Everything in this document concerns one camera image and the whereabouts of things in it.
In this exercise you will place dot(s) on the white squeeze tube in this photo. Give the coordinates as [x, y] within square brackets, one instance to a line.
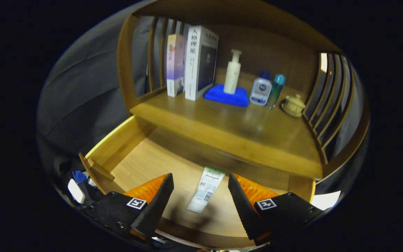
[206, 189]

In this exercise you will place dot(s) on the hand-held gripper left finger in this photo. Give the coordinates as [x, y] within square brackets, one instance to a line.
[157, 206]

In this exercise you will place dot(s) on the brown wooden cabinet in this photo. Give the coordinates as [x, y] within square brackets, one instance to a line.
[275, 45]

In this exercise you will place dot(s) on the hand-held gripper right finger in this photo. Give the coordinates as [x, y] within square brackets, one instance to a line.
[245, 210]

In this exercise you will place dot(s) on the wooden drawer with black knob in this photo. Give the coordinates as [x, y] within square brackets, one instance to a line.
[152, 164]

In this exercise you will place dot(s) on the purple book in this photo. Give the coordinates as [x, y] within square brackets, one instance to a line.
[175, 66]

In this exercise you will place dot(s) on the white bottle with blue pump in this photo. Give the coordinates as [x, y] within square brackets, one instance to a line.
[260, 91]

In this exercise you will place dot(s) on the yellow lidded teacup with saucer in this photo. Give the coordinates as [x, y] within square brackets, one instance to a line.
[294, 105]

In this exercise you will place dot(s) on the teal transparent bottle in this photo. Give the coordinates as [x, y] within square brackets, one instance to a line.
[275, 91]

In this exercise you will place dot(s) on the blue folded cloth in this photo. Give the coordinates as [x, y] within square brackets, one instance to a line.
[227, 99]

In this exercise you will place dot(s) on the white panelled cabinet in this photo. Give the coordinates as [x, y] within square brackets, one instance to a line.
[325, 200]

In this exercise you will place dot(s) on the wooden countertop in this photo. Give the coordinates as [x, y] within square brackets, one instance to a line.
[240, 129]

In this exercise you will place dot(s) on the small blue object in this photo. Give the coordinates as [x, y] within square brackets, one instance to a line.
[79, 177]

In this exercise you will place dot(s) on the white book with portrait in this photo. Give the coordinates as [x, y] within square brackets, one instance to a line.
[192, 63]

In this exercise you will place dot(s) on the small white object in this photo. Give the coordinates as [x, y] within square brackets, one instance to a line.
[75, 190]

